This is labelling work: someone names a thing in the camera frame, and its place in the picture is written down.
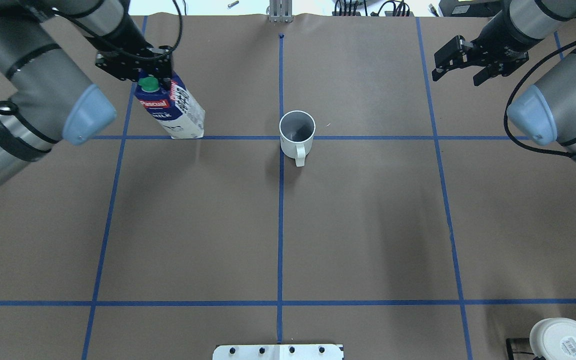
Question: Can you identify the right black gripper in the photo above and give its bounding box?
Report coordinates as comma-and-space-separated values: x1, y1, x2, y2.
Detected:
431, 25, 530, 87

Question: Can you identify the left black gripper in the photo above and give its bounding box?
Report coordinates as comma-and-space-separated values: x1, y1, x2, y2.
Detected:
94, 45, 174, 84

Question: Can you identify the blue white milk carton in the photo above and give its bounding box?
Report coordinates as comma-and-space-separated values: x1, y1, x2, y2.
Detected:
135, 70, 206, 139

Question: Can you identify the white mug dark interior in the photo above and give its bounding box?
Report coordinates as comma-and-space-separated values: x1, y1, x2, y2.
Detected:
278, 110, 316, 167

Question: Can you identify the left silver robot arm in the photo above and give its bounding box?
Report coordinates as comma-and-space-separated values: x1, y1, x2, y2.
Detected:
0, 0, 184, 186

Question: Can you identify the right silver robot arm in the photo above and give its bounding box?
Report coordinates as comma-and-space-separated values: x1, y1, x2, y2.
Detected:
432, 0, 576, 163

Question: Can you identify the white cup on rack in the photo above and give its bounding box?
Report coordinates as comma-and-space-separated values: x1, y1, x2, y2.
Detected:
528, 317, 576, 360

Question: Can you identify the aluminium frame post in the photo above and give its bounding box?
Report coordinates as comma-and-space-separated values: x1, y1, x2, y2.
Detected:
266, 0, 294, 24

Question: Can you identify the black wire cup rack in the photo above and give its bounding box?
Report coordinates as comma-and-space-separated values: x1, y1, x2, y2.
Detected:
505, 337, 542, 360

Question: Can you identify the white camera pillar with base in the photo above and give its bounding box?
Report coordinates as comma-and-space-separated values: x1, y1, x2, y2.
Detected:
212, 343, 345, 360

